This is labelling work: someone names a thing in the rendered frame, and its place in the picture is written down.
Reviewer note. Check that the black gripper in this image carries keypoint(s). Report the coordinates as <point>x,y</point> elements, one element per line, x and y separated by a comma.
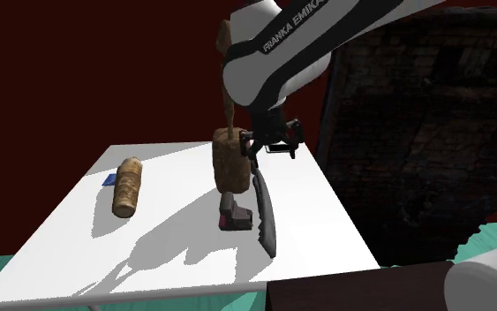
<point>268,127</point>

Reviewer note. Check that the blue flat card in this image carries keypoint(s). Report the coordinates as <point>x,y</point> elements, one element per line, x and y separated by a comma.
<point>109,180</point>

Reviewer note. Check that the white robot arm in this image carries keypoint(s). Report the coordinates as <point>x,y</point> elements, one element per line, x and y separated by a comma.
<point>252,73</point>

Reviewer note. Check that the dark red small device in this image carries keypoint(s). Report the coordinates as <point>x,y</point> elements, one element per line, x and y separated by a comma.
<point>233,215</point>

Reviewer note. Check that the brown cylinder with tall pole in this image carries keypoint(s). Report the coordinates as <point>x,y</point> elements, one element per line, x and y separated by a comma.
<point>230,166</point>

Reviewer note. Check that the brown textured bottle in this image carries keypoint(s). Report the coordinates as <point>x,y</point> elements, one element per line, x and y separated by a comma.
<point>126,189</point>

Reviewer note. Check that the dark robot stand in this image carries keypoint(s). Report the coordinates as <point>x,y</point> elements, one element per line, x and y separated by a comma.
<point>351,288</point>

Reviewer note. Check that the dark grey long knife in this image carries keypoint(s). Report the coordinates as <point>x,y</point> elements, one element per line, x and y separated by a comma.
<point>266,215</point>

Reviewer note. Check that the white table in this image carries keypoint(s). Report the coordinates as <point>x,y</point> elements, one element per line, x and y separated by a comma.
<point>58,258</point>

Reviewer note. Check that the black and white flat phone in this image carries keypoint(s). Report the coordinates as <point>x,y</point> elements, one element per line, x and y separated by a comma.
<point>277,148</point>

